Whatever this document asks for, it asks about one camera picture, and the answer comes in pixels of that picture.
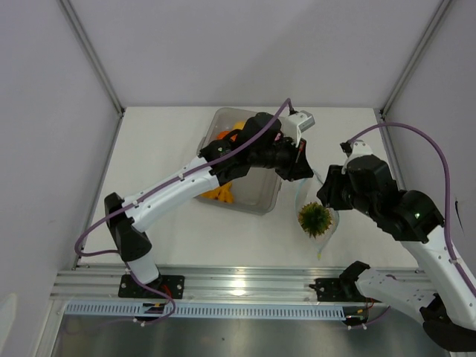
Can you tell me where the yellow toy ginger root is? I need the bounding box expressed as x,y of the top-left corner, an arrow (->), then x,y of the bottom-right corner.
200,181 -> 234,204

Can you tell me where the right aluminium frame post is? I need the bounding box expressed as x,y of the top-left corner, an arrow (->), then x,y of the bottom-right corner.
379,0 -> 456,120

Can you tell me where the orange toy pumpkin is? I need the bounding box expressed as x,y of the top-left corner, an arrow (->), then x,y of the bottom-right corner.
216,129 -> 239,141

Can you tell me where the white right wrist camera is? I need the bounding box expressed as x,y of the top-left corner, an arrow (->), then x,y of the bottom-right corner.
340,140 -> 373,167

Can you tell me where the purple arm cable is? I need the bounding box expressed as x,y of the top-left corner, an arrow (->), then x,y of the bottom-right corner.
341,123 -> 476,291
74,97 -> 298,328

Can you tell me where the toy pineapple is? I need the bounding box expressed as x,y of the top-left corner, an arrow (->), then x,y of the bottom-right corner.
297,202 -> 333,238

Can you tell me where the yellow toy lemon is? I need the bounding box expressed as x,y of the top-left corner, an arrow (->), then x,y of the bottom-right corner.
232,121 -> 245,130

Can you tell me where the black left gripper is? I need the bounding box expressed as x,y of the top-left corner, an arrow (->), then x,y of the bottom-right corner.
250,133 -> 314,182

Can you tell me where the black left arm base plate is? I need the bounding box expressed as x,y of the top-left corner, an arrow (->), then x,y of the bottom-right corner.
118,274 -> 185,300

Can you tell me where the white slotted cable duct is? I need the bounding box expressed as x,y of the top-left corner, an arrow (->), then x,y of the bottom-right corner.
65,300 -> 346,321

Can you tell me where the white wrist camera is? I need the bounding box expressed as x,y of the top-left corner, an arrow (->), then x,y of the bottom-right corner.
340,140 -> 373,167
281,111 -> 315,147

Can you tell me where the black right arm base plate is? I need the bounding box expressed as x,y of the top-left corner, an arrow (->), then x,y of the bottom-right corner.
308,278 -> 380,303

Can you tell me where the left aluminium frame post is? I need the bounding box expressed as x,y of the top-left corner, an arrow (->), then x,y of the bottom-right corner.
57,0 -> 125,116

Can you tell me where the clear zip top bag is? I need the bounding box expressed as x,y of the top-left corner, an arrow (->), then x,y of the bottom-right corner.
294,169 -> 340,260

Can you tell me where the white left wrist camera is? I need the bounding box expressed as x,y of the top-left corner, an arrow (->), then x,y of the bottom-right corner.
281,111 -> 315,147

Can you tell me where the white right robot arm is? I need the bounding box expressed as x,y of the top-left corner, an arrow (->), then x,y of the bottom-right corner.
317,155 -> 475,353

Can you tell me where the aluminium frame post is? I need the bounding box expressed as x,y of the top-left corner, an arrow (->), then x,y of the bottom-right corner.
379,0 -> 456,120
57,0 -> 125,116

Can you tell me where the aluminium table edge rail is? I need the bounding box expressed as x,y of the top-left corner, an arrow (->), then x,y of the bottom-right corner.
50,266 -> 454,304

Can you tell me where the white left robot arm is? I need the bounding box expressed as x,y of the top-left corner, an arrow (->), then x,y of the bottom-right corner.
104,110 -> 315,298

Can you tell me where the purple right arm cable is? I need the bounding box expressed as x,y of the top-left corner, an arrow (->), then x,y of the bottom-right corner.
341,123 -> 476,291

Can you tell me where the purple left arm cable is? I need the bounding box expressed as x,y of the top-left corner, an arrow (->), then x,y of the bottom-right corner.
74,97 -> 298,328

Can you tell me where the clear grey plastic bin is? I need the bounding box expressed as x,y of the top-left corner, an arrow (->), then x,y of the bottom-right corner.
196,107 -> 281,216

